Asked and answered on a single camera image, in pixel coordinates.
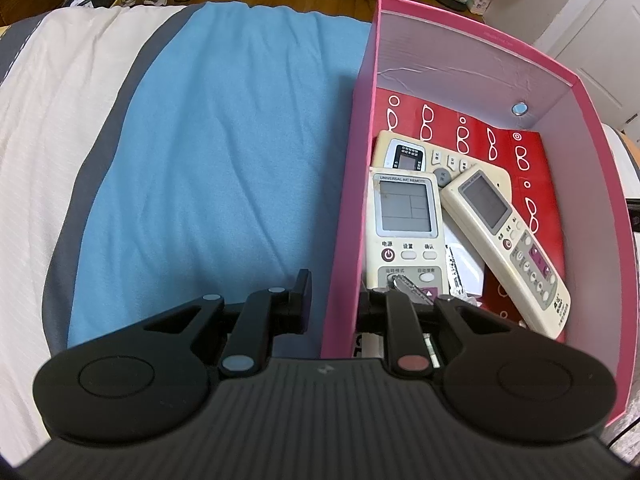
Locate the white charger plug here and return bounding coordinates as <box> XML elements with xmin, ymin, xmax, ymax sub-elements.
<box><xmin>444</xmin><ymin>225</ymin><xmax>486</xmax><ymax>302</ymax></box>

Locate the white door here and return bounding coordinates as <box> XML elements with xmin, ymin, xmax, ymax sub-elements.
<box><xmin>532</xmin><ymin>0</ymin><xmax>640</xmax><ymax>136</ymax></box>

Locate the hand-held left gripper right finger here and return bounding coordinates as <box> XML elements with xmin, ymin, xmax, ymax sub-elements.
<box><xmin>357</xmin><ymin>287</ymin><xmax>528</xmax><ymax>378</ymax></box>

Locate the white printed label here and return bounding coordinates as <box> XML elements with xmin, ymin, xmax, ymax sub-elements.
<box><xmin>352</xmin><ymin>334</ymin><xmax>386</xmax><ymax>359</ymax></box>

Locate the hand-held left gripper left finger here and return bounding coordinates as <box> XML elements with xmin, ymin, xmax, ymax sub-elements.
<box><xmin>142</xmin><ymin>269</ymin><xmax>313</xmax><ymax>378</ymax></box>

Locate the pink cardboard box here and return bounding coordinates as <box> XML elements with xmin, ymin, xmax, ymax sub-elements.
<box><xmin>320</xmin><ymin>0</ymin><xmax>640</xmax><ymax>428</ymax></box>

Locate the cream remote with black display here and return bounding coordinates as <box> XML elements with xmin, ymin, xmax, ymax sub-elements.
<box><xmin>375</xmin><ymin>131</ymin><xmax>482</xmax><ymax>189</ymax></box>

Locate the cream remote with pink buttons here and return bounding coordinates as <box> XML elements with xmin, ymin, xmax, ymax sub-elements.
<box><xmin>440</xmin><ymin>167</ymin><xmax>571</xmax><ymax>341</ymax></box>

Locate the red bag with glasses print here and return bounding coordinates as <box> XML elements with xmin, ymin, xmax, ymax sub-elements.
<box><xmin>372</xmin><ymin>87</ymin><xmax>566</xmax><ymax>332</ymax></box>

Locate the tan cushion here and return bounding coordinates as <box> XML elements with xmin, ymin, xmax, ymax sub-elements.
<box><xmin>602</xmin><ymin>124</ymin><xmax>640</xmax><ymax>166</ymax></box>

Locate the silver metal key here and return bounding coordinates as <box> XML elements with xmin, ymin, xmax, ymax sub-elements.
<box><xmin>387</xmin><ymin>276</ymin><xmax>435</xmax><ymax>306</ymax></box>

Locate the cream remote with large screen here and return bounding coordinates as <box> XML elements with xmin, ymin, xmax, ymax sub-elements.
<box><xmin>364</xmin><ymin>166</ymin><xmax>447</xmax><ymax>307</ymax></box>

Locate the blue grey white bed sheet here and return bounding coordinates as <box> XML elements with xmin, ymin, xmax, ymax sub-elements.
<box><xmin>0</xmin><ymin>2</ymin><xmax>373</xmax><ymax>461</ymax></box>

